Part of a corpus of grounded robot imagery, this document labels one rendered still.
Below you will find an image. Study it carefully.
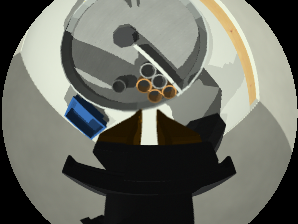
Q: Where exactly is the bronze bushing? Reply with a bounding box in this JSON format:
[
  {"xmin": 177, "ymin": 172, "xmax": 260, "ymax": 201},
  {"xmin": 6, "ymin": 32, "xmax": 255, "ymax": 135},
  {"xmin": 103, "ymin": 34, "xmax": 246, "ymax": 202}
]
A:
[
  {"xmin": 147, "ymin": 86, "xmax": 162, "ymax": 103},
  {"xmin": 161, "ymin": 81, "xmax": 177, "ymax": 99},
  {"xmin": 136, "ymin": 76, "xmax": 152, "ymax": 93}
]

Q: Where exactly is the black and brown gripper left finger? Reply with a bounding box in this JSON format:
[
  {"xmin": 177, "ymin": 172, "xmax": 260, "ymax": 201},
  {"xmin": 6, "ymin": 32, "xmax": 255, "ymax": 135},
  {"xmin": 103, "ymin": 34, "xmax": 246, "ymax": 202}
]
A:
[{"xmin": 96, "ymin": 109, "xmax": 142, "ymax": 145}]

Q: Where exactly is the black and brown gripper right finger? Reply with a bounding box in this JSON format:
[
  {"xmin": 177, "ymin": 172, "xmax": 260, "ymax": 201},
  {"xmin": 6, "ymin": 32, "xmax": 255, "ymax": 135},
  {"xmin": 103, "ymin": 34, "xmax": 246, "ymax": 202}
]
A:
[{"xmin": 156, "ymin": 109, "xmax": 202, "ymax": 145}]

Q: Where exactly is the grey metal sleeve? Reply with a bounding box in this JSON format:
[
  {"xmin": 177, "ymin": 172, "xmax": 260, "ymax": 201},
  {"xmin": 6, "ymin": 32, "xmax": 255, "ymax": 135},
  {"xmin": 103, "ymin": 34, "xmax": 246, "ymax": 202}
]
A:
[
  {"xmin": 151, "ymin": 71, "xmax": 167, "ymax": 89},
  {"xmin": 140, "ymin": 61, "xmax": 156, "ymax": 79},
  {"xmin": 111, "ymin": 76, "xmax": 129, "ymax": 94}
]

